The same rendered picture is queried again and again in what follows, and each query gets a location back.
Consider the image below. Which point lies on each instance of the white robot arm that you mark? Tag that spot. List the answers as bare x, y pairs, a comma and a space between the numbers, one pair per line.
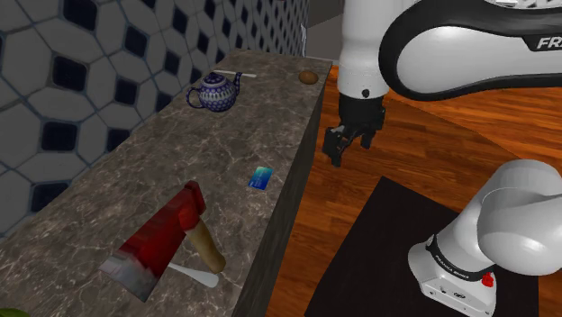
456, 61

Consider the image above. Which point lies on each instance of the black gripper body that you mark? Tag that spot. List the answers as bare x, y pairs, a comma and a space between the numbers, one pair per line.
362, 112

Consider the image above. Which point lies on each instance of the white spoon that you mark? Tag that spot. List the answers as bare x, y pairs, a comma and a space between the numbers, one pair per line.
248, 75

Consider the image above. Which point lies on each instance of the black robot stand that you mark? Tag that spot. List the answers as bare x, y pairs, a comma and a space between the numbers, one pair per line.
377, 246

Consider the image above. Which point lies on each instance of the white spatula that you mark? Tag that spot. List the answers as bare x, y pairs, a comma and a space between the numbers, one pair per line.
200, 275

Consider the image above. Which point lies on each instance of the brown potato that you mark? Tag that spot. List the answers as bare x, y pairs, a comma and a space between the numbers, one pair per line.
308, 77

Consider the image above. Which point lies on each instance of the green round object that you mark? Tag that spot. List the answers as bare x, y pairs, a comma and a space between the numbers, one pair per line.
11, 313

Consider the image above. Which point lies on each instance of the blue patterned teapot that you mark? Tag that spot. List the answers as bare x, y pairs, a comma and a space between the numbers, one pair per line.
216, 94

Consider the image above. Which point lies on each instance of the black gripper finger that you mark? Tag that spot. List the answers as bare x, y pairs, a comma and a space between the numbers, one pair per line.
368, 138
334, 145

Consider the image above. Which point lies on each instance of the blue card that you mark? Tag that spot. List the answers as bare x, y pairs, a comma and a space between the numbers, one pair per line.
261, 178

